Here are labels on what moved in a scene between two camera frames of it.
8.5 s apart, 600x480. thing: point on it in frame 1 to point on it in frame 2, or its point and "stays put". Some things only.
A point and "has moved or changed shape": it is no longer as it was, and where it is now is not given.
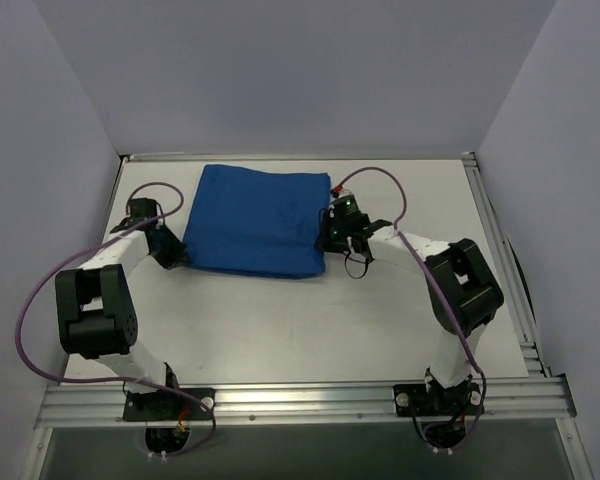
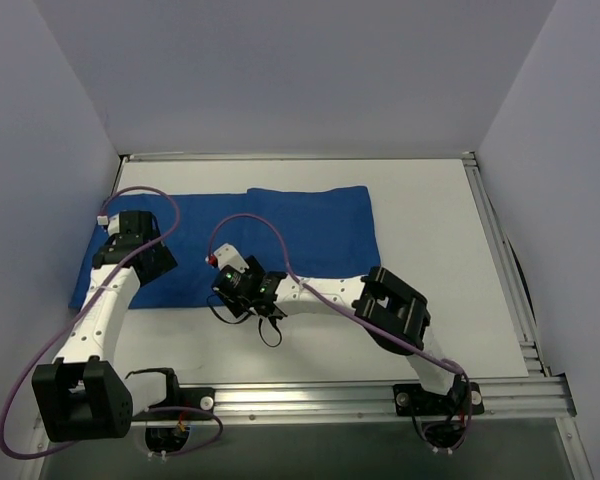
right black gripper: (330, 232) to (237, 304)
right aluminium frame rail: (534, 355) stays put
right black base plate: (466, 398) stays put
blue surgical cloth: (256, 223) has moved or changed shape
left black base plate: (163, 405) stays put
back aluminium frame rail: (302, 156) stays put
